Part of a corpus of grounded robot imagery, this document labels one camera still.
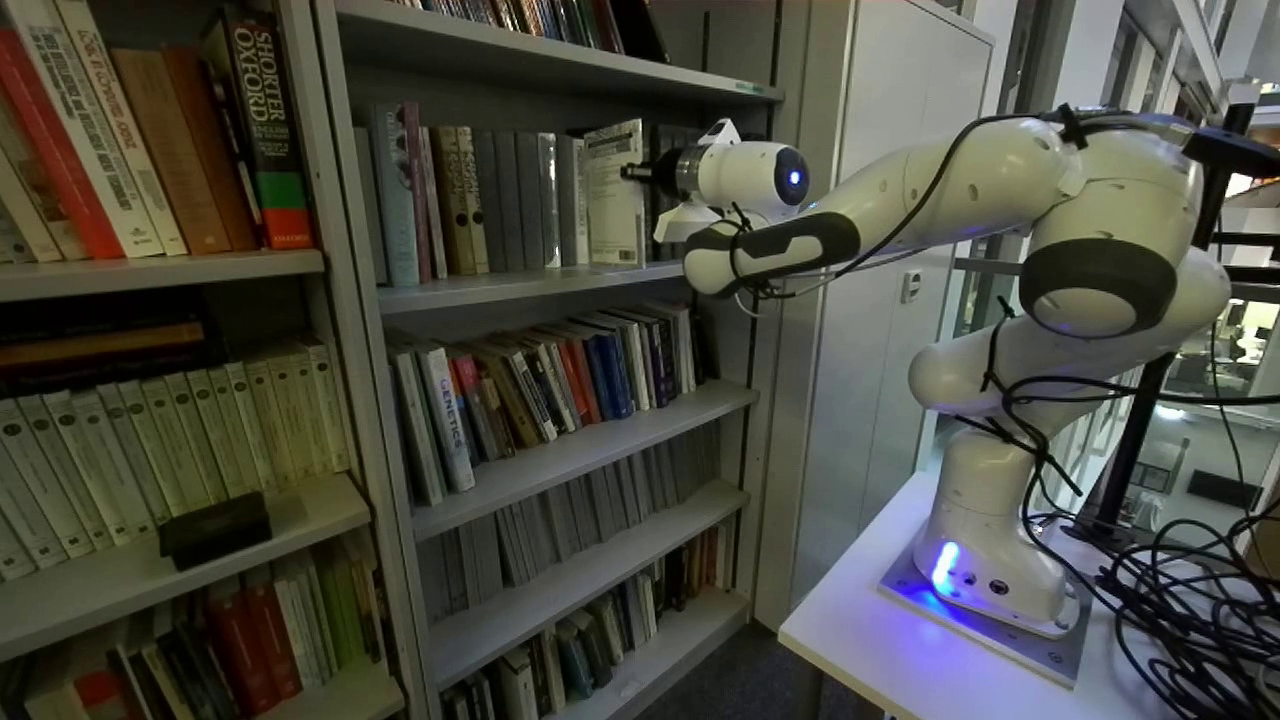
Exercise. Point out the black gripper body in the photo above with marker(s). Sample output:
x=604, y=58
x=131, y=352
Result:
x=668, y=172

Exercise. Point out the thin white book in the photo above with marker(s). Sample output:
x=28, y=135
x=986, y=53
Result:
x=618, y=206

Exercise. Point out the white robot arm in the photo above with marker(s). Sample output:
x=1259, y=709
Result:
x=1108, y=280

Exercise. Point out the brown book upper shelf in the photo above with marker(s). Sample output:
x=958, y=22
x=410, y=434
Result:
x=186, y=139

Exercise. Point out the red book upper shelf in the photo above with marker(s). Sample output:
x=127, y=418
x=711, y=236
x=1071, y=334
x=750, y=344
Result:
x=52, y=149

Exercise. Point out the white bookshelf unit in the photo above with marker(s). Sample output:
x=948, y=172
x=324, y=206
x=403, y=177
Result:
x=337, y=58

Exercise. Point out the black box on shelf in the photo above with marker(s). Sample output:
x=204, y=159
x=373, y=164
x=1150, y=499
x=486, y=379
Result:
x=218, y=531

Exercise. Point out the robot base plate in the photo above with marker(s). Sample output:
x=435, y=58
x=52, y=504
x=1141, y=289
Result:
x=948, y=589

